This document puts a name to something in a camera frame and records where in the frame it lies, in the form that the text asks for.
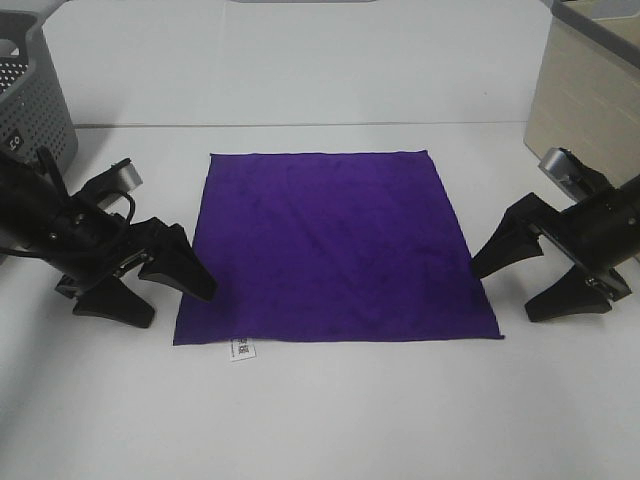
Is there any purple towel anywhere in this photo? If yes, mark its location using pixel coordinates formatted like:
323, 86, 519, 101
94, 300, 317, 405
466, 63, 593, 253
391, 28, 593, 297
173, 150, 502, 346

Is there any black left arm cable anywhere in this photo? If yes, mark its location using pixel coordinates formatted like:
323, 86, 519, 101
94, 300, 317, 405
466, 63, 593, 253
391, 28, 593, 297
0, 147, 139, 261

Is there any beige storage box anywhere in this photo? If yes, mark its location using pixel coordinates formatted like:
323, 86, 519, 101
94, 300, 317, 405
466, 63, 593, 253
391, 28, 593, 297
524, 1, 639, 185

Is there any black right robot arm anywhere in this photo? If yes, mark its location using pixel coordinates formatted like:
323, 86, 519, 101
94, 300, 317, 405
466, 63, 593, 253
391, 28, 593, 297
471, 177, 639, 322

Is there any grey perforated plastic basket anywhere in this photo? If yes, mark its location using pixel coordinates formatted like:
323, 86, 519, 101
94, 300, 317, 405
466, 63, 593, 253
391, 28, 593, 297
1, 9, 78, 171

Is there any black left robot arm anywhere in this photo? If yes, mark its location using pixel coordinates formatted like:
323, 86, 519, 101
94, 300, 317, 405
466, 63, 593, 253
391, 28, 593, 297
1, 147, 217, 328

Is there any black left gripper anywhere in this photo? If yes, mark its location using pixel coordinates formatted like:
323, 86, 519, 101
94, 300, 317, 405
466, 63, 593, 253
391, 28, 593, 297
29, 197, 217, 329

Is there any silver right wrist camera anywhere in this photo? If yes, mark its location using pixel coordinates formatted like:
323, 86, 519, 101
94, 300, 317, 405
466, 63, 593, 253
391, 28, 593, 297
538, 147, 611, 202

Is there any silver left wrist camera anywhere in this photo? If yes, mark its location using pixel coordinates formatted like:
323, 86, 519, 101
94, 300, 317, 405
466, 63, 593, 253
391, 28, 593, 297
74, 158, 143, 210

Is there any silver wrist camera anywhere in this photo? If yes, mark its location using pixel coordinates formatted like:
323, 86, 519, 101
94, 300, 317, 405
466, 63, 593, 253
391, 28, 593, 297
538, 147, 611, 202
74, 158, 143, 210

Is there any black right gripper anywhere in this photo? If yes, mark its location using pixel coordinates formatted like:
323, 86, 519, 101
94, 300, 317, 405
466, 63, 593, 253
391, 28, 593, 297
471, 187, 639, 322

